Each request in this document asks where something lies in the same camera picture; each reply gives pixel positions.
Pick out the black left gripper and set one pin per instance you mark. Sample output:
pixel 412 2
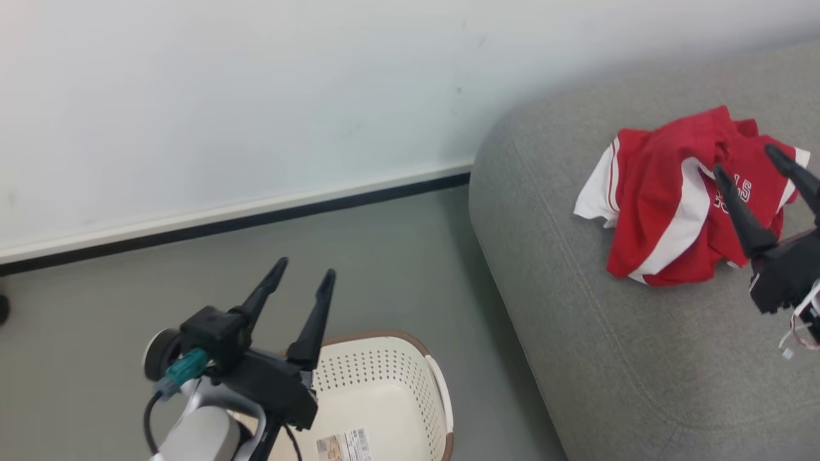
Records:
pixel 275 387

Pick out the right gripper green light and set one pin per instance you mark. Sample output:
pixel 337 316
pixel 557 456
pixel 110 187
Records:
pixel 788 269

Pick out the red and white jersey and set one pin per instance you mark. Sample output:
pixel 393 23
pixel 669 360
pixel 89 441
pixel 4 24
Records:
pixel 660 192

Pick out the cream perforated laundry basket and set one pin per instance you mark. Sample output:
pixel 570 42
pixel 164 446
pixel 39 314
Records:
pixel 391 384

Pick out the printed basket label sticker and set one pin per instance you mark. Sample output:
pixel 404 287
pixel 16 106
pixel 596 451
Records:
pixel 346 445

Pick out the black and white baseboard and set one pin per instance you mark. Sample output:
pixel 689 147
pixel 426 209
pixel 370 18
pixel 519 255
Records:
pixel 224 218

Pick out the grey fabric sofa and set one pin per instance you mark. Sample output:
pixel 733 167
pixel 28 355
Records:
pixel 608 352

